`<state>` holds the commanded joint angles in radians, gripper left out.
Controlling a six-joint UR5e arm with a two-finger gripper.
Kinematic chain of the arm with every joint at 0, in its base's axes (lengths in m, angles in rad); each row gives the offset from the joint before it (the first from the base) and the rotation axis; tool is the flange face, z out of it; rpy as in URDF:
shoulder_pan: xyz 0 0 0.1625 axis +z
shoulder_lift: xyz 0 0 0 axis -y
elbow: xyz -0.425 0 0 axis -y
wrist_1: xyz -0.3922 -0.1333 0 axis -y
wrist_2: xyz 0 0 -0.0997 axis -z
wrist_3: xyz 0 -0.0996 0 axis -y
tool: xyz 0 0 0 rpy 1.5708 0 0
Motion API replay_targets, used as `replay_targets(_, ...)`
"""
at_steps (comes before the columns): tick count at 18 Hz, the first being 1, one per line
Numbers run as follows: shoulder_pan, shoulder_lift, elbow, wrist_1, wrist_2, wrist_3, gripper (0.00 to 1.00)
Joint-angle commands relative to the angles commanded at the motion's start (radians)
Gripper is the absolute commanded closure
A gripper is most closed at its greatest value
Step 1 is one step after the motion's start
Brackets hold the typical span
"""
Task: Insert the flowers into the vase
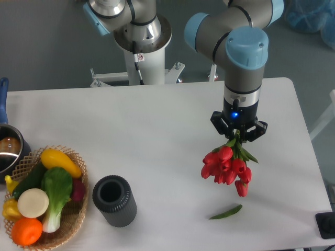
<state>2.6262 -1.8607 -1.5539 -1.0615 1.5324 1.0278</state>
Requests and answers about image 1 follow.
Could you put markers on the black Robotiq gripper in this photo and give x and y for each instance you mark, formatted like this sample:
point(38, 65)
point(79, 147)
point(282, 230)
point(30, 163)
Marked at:
point(244, 117)

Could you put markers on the red tulip bouquet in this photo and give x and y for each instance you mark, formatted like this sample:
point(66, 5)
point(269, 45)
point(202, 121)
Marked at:
point(228, 165)

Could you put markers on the dark grey ribbed vase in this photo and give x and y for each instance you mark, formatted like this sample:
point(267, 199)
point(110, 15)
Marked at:
point(113, 197)

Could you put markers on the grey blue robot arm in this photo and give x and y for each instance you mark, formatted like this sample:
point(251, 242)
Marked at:
point(233, 40)

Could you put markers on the black device at edge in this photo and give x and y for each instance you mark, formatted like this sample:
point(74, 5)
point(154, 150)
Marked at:
point(325, 223)

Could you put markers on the blue plastic bag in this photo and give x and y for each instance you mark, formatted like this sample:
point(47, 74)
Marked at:
point(312, 17)

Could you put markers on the purple red onion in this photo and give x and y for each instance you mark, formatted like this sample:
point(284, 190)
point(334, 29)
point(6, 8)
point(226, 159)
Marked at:
point(78, 190)

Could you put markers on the woven wicker basket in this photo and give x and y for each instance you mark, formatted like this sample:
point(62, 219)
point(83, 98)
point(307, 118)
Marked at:
point(73, 213)

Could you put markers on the green bok choy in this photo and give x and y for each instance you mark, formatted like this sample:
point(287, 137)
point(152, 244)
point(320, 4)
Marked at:
point(57, 184)

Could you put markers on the yellow squash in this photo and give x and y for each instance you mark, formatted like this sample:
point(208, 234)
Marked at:
point(51, 158)

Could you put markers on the dark green cucumber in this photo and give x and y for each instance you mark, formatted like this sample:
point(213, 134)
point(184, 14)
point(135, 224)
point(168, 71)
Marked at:
point(32, 180)

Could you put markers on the white round radish slice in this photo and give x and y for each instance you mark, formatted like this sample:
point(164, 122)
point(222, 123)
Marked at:
point(33, 203)

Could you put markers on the small yellow pepper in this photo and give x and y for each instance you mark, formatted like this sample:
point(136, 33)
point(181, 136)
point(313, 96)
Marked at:
point(10, 184)

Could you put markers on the orange fruit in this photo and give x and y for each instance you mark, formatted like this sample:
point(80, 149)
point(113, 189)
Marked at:
point(26, 231)

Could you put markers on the yellow bell pepper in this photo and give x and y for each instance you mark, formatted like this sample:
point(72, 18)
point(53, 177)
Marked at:
point(10, 210)

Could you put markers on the white frame at right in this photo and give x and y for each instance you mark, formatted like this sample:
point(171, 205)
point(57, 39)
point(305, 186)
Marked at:
point(325, 118)

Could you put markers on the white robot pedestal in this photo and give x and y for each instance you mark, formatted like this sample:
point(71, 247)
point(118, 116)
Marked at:
point(144, 53)

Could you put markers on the blue handled saucepan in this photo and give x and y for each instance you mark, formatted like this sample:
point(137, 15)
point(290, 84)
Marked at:
point(13, 145)

